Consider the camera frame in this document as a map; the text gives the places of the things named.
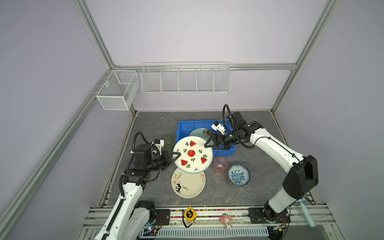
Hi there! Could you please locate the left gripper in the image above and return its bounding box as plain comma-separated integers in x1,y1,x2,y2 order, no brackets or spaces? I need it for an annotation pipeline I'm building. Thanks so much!
146,150,181,172

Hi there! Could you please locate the green floral plate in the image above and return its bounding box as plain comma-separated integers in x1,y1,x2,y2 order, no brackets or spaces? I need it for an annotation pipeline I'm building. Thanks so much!
190,128,214,141

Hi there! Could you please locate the white watermelon plate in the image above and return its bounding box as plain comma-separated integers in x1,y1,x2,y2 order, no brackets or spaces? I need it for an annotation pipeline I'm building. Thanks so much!
173,136,214,174

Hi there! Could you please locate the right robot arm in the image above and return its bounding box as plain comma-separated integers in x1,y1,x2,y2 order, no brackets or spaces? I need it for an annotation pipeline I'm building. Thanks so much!
205,105,319,223

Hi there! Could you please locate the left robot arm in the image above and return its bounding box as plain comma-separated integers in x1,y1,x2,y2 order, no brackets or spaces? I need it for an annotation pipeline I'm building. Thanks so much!
94,132,181,240

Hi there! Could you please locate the blue plastic bin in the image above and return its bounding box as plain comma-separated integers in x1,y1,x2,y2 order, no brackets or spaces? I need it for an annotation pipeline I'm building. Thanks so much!
176,120,236,157

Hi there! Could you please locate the pink glass cup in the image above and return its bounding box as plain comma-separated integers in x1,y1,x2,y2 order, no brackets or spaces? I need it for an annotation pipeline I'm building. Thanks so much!
214,157,229,175

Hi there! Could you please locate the green glass cup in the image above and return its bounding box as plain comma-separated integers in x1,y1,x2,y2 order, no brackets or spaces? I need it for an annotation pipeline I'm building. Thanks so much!
161,134,175,151

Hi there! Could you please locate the cream painted plate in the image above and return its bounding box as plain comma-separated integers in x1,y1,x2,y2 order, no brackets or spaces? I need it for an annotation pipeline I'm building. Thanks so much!
171,169,206,199

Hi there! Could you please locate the blue patterned bowl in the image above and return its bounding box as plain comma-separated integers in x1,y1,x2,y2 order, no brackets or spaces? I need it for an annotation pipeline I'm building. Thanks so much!
227,164,251,188

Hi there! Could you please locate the yellow tape measure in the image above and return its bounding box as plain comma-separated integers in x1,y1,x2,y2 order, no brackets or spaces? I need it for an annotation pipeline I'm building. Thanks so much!
182,207,198,228

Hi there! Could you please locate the pink doll figurine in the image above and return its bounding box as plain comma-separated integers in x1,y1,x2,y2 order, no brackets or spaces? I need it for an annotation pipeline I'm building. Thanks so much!
220,214,233,230

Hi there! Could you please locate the white mesh basket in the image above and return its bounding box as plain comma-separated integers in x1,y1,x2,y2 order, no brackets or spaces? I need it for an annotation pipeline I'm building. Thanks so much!
96,70,140,111

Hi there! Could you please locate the teal plastic trowel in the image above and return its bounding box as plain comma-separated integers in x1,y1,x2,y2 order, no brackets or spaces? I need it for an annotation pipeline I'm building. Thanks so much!
299,199,316,228

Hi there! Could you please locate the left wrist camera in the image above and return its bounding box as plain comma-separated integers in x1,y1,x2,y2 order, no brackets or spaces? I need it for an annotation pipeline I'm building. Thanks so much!
151,139,165,152

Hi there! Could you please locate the white wire wall rack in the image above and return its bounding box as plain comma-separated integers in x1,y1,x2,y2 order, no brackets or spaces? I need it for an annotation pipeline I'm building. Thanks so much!
141,62,232,95

